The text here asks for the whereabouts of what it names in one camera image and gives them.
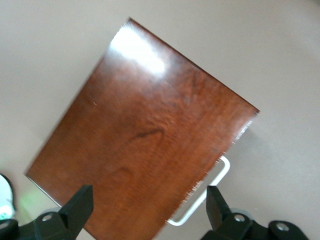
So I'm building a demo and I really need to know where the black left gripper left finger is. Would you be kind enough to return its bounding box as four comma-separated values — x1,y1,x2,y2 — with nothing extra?
18,184,95,240

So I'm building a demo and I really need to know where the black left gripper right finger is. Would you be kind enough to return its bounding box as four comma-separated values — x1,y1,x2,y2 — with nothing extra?
201,185,270,240

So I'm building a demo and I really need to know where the light wood drawer white handle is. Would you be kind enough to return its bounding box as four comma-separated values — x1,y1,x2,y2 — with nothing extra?
166,155,231,227

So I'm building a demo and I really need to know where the dark brown wooden cabinet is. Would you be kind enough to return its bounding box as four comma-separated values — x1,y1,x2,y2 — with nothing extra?
24,16,261,240

